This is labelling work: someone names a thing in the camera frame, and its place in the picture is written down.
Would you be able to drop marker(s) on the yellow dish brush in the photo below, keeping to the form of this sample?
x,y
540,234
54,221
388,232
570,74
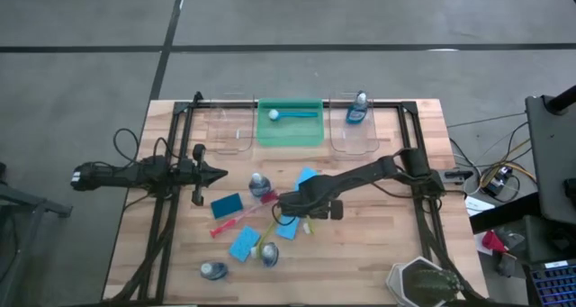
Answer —
x,y
307,228
265,235

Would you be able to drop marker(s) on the light blue sponge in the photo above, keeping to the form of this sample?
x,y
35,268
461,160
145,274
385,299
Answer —
x,y
305,174
244,244
288,230

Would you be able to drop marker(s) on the white paper sheet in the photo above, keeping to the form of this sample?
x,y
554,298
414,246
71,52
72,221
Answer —
x,y
479,205

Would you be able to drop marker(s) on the green plastic bin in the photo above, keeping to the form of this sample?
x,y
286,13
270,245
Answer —
x,y
292,133

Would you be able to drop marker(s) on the black desk crossbar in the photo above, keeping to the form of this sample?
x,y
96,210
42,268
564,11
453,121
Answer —
x,y
504,213

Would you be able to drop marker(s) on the green cactus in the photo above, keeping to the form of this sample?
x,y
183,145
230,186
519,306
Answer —
x,y
434,284

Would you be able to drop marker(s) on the small electronics box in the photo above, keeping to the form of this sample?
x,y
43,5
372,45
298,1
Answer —
x,y
497,183

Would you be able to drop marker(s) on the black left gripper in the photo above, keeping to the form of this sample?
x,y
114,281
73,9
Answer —
x,y
198,174

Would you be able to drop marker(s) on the blue dish brush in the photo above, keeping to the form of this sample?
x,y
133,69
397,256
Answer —
x,y
297,114

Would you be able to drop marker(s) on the red dish brush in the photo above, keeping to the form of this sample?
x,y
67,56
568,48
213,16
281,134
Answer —
x,y
225,228

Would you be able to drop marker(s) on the grey metal stand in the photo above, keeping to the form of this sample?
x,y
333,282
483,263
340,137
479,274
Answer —
x,y
27,201

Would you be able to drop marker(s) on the white hexagonal plant pot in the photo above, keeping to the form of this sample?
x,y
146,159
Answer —
x,y
396,280

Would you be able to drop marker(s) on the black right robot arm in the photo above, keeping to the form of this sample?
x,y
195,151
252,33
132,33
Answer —
x,y
360,174

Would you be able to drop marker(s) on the backlit keyboard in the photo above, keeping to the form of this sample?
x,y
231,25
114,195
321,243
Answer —
x,y
555,286

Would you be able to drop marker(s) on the dark grey side desk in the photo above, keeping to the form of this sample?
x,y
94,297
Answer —
x,y
551,163

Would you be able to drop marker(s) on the blue dish soap bottle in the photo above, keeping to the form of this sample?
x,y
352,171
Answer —
x,y
259,186
269,254
357,114
215,271

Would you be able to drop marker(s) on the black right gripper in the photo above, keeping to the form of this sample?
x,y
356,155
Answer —
x,y
315,205

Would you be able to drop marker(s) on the clear plastic bin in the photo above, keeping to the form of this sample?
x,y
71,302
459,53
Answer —
x,y
225,131
355,138

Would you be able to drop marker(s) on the black metal table frame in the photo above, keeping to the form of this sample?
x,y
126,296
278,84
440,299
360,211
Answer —
x,y
387,105

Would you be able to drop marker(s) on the dark teal sponge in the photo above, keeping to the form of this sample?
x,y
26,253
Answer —
x,y
226,205

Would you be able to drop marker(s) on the red object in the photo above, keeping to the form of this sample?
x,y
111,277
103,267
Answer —
x,y
491,241

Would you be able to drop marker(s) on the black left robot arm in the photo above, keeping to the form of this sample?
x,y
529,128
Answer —
x,y
117,176

